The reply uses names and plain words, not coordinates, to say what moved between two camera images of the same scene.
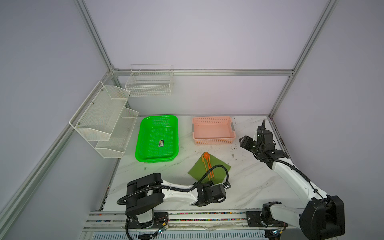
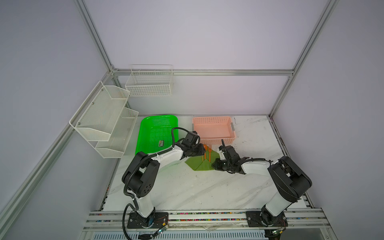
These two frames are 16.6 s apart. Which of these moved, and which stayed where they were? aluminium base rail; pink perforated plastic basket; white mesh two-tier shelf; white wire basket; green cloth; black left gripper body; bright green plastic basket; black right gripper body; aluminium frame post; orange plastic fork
Moved: black left gripper body; black right gripper body; green cloth; orange plastic fork
Stayed: aluminium base rail; pink perforated plastic basket; aluminium frame post; white mesh two-tier shelf; bright green plastic basket; white wire basket
